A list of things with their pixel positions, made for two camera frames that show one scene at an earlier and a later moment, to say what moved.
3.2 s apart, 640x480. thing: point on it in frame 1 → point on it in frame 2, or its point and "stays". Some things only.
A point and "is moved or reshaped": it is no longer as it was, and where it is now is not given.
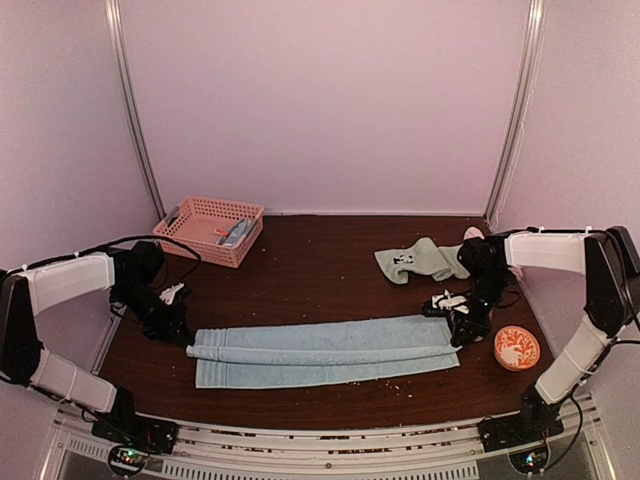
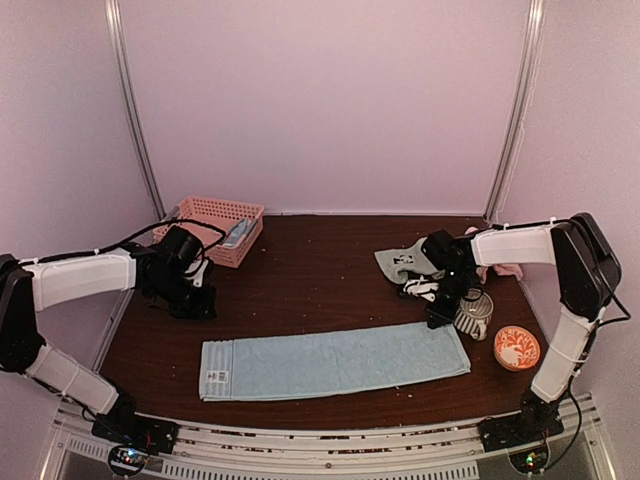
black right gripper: (476, 328) → (444, 316)
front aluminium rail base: (434, 452) stays
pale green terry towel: (425, 257) stays
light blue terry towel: (316, 352) is moved or reshaped
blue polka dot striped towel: (237, 232) stays
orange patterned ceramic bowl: (516, 348) stays
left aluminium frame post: (114, 16) stays
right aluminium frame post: (515, 112) stays
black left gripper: (166, 330) → (203, 311)
